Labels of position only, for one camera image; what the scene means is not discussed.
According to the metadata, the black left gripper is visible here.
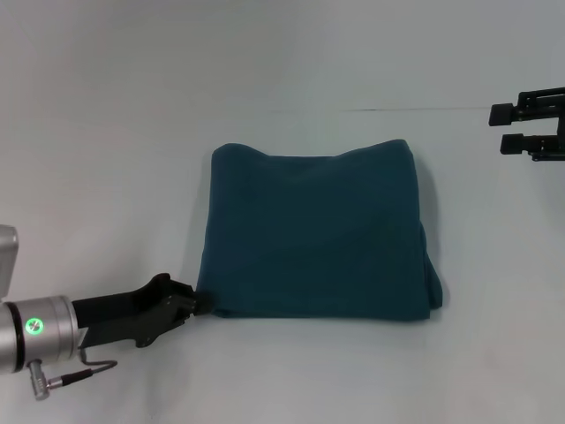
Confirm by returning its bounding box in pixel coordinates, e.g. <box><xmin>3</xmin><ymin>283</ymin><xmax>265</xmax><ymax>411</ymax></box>
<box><xmin>70</xmin><ymin>272</ymin><xmax>214</xmax><ymax>350</ymax></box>

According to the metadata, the teal blue shirt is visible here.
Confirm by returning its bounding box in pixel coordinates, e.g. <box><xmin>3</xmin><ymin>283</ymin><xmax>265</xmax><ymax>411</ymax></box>
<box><xmin>193</xmin><ymin>139</ymin><xmax>444</xmax><ymax>320</ymax></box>

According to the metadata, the silver cable connector plug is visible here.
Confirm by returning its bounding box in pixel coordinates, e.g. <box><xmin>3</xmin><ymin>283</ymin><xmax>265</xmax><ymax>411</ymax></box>
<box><xmin>25</xmin><ymin>360</ymin><xmax>57</xmax><ymax>402</ymax></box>

